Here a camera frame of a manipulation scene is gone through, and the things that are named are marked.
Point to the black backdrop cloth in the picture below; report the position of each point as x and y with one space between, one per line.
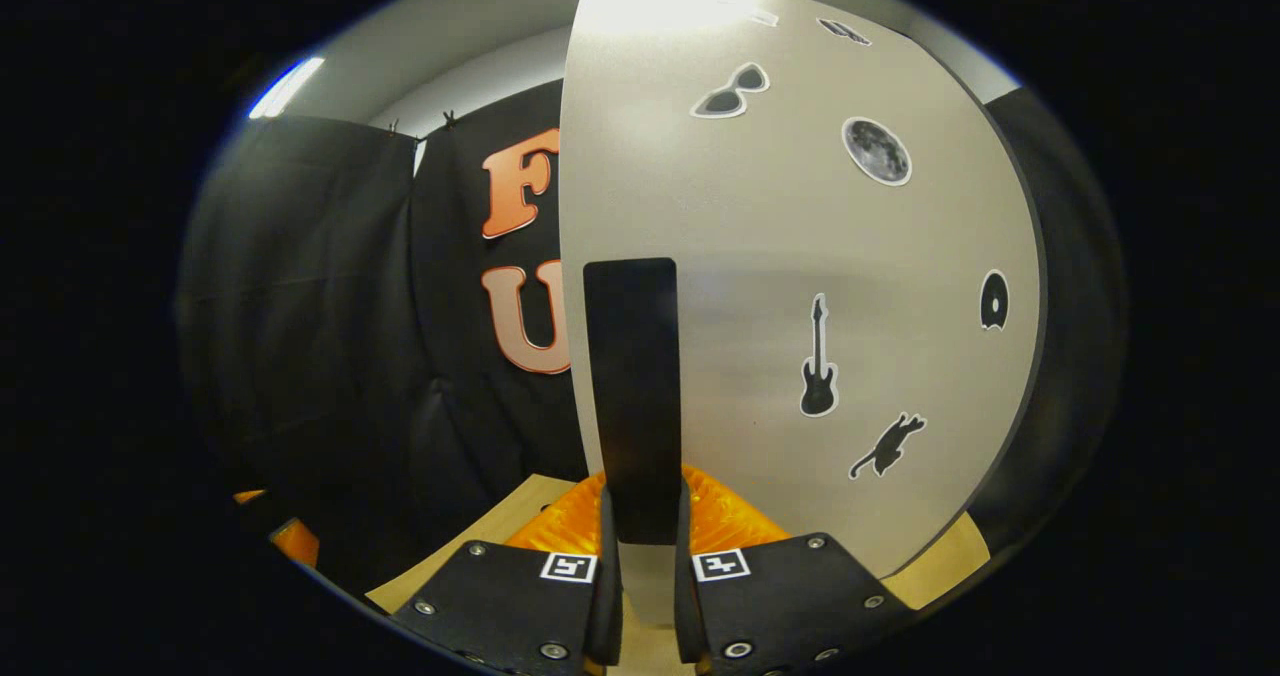
330 306

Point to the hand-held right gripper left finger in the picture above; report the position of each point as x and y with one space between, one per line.
604 586

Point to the ceiling light panel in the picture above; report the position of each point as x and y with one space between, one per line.
285 86

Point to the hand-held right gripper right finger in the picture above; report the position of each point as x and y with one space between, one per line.
686 586

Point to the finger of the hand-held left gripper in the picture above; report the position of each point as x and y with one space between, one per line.
292 541
250 497

